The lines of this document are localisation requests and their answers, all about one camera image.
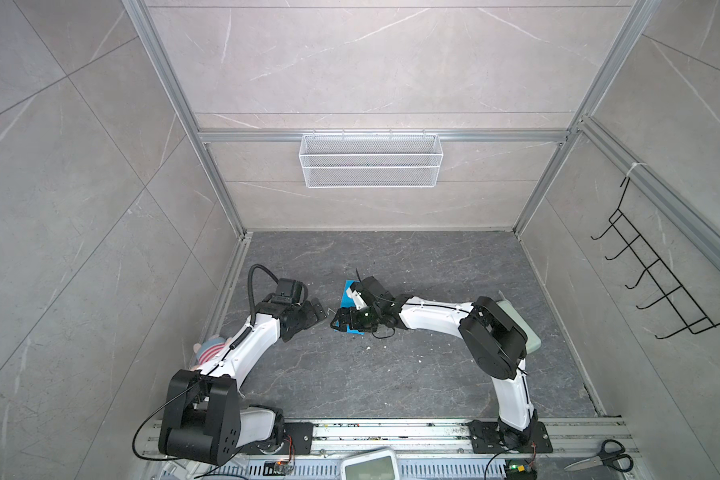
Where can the blue square paper sheet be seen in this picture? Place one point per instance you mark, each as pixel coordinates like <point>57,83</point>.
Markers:
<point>347,302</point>

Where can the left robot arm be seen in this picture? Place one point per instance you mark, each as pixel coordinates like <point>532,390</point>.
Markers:
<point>202,419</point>

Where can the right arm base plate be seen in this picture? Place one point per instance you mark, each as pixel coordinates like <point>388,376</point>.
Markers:
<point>488,437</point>

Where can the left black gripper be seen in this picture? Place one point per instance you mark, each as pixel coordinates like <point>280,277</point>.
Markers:
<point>313,317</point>

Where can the white wire mesh basket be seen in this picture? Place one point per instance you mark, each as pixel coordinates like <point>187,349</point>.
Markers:
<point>391,160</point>

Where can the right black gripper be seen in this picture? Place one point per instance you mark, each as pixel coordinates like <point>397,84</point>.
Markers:
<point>351,313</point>

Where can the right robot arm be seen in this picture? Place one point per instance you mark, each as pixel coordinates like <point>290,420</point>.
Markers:
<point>495,340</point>

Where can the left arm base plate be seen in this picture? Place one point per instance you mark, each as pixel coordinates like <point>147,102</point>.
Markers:
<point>297,439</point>

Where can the small orange circuit board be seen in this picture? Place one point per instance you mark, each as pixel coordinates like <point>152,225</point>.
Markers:
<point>278,468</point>

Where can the small green circuit board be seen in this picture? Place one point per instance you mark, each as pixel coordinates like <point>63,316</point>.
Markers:
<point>519,470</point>

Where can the black handled scissors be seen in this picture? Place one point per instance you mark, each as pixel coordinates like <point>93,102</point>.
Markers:
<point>612,454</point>

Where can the black wire hook rack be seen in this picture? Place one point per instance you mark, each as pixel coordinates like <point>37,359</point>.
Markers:
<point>671,290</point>

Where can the plush doll toy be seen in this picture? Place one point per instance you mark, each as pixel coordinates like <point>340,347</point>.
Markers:
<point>208,349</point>

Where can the white display device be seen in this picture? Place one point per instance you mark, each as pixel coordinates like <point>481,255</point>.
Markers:
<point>380,464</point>

